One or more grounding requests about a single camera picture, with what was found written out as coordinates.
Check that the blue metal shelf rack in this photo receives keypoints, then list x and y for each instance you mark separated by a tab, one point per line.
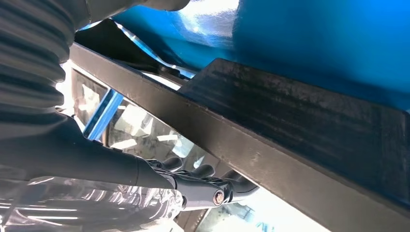
320	48

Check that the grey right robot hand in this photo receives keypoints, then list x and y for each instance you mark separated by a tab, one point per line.
80	192

